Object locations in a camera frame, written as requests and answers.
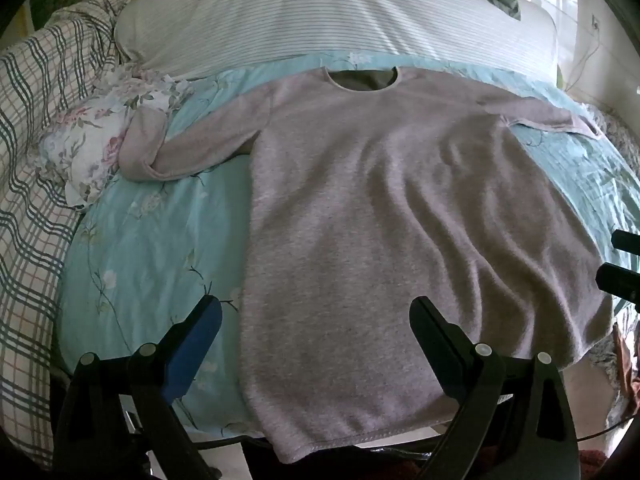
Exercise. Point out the wall socket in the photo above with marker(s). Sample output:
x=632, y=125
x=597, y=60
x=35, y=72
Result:
x=595, y=22

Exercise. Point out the white floral cloth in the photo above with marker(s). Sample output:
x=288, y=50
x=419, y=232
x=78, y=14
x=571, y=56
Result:
x=95, y=130

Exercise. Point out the plaid blanket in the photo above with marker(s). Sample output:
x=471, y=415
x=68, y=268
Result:
x=35, y=170

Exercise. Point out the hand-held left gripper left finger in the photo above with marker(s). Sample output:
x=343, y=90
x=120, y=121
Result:
x=192, y=345

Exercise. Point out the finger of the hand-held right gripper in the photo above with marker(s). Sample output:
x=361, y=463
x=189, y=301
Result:
x=620, y=282
x=627, y=241

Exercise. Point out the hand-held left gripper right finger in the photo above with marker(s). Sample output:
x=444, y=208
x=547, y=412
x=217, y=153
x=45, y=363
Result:
x=440, y=345

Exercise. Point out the brown cloth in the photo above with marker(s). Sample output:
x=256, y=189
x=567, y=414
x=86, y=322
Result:
x=627, y=365

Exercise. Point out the teal floral bed sheet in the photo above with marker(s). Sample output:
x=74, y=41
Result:
x=150, y=240

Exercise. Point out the grey-pink knit sweater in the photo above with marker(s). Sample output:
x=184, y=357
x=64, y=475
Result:
x=380, y=200

